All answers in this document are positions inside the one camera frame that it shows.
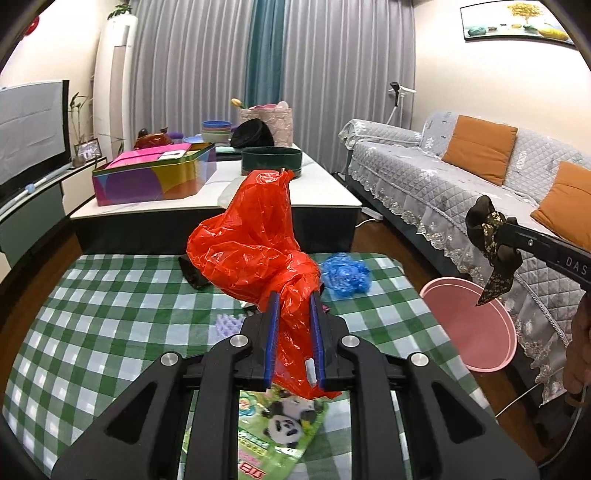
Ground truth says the black hat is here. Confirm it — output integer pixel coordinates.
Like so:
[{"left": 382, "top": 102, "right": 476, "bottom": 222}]
[{"left": 230, "top": 118, "right": 275, "bottom": 149}]

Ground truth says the crumpled blue plastic cover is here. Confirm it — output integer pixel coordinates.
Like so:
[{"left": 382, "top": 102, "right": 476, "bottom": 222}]
[{"left": 320, "top": 252, "right": 373, "bottom": 296}]

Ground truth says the framed wall picture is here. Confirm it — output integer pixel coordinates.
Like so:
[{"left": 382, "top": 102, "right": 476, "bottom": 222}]
[{"left": 459, "top": 0, "right": 578, "bottom": 47}]

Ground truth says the dark green round tin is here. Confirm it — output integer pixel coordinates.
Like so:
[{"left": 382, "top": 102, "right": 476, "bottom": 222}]
[{"left": 241, "top": 147, "right": 303, "bottom": 181}]

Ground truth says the television stand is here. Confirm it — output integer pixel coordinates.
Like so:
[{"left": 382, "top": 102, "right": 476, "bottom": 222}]
[{"left": 0, "top": 157, "right": 109, "bottom": 268}]

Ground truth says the grey sheer curtain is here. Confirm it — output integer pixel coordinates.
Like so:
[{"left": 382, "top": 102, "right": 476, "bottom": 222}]
[
  {"left": 277, "top": 0, "right": 416, "bottom": 174},
  {"left": 129, "top": 0, "right": 257, "bottom": 139}
]

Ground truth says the teal curtain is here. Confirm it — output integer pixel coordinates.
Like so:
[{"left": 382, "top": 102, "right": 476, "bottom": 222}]
[{"left": 245, "top": 0, "right": 289, "bottom": 109}]

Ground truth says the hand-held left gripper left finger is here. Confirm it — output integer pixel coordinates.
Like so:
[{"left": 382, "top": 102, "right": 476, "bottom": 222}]
[{"left": 51, "top": 291, "right": 280, "bottom": 480}]

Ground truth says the white rod with blue knob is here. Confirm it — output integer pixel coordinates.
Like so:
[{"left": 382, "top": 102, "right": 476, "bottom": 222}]
[{"left": 0, "top": 166, "right": 65, "bottom": 215}]

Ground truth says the bamboo plant in vase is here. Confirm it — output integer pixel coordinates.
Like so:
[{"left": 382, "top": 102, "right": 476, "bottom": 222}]
[{"left": 68, "top": 92, "right": 89, "bottom": 168}]

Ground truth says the sofa with grey quilted cover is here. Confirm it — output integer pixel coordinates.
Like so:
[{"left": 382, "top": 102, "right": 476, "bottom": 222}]
[{"left": 339, "top": 111, "right": 591, "bottom": 407}]

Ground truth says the green panda print packet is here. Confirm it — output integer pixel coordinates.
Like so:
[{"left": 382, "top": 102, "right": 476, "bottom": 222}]
[{"left": 238, "top": 390, "right": 329, "bottom": 480}]

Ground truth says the green white checkered cloth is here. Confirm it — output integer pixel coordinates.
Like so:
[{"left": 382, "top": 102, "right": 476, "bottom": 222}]
[{"left": 2, "top": 251, "right": 497, "bottom": 480}]

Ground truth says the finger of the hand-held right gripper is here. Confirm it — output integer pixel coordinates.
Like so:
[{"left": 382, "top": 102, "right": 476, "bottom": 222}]
[{"left": 503, "top": 217, "right": 561, "bottom": 266}]

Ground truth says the dark floral cloth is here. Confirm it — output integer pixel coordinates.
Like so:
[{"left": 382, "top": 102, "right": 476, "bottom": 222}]
[{"left": 465, "top": 195, "right": 525, "bottom": 306}]

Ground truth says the brown teapot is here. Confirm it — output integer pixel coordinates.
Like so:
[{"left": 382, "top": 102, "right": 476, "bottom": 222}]
[{"left": 134, "top": 126, "right": 171, "bottom": 149}]

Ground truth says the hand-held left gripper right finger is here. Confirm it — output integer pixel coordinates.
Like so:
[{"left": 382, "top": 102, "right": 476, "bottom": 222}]
[{"left": 308, "top": 292, "right": 541, "bottom": 480}]

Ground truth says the white floor lamp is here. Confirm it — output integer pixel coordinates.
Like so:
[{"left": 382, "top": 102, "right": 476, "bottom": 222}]
[{"left": 385, "top": 82, "right": 417, "bottom": 127}]

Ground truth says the television with grey cover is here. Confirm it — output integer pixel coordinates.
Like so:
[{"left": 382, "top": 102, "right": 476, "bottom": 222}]
[{"left": 0, "top": 79, "right": 71, "bottom": 204}]

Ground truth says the pink plastic basin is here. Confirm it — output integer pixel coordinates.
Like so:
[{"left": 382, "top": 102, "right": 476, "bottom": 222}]
[{"left": 419, "top": 277, "right": 518, "bottom": 374}]

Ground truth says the black plastic wrapper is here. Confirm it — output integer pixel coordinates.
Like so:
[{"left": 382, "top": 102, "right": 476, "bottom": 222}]
[{"left": 178, "top": 253, "right": 213, "bottom": 291}]

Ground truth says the colourful tin box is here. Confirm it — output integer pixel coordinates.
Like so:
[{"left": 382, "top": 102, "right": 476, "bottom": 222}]
[{"left": 91, "top": 142, "right": 218, "bottom": 207}]

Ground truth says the orange cushion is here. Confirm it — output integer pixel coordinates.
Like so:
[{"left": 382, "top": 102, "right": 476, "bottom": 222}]
[
  {"left": 530, "top": 161, "right": 591, "bottom": 252},
  {"left": 442, "top": 115, "right": 519, "bottom": 186}
]

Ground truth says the purple foam fruit net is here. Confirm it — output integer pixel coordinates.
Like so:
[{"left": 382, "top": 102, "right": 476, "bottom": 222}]
[{"left": 213, "top": 311, "right": 247, "bottom": 342}]

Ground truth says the small photo frame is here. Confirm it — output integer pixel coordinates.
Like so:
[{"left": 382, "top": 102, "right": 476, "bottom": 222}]
[{"left": 74, "top": 137, "right": 102, "bottom": 160}]

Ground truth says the person's right hand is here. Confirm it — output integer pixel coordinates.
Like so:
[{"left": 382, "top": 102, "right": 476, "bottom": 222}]
[{"left": 563, "top": 302, "right": 591, "bottom": 407}]

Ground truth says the white top coffee table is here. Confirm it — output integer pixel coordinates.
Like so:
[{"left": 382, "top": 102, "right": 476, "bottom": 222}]
[{"left": 69, "top": 143, "right": 363, "bottom": 256}]

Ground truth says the thin white cable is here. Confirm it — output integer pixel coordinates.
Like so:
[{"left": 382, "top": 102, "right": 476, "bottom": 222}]
[{"left": 496, "top": 382, "right": 591, "bottom": 467}]

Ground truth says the pink floral basket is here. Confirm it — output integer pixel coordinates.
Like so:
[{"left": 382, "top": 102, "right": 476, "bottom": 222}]
[{"left": 239, "top": 105, "right": 293, "bottom": 148}]

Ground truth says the red plastic bag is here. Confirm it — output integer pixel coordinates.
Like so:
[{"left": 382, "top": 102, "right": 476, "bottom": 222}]
[{"left": 186, "top": 169, "right": 342, "bottom": 400}]

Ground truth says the white tower air conditioner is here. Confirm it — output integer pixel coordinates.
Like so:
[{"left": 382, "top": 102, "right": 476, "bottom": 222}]
[{"left": 93, "top": 13, "right": 139, "bottom": 160}]

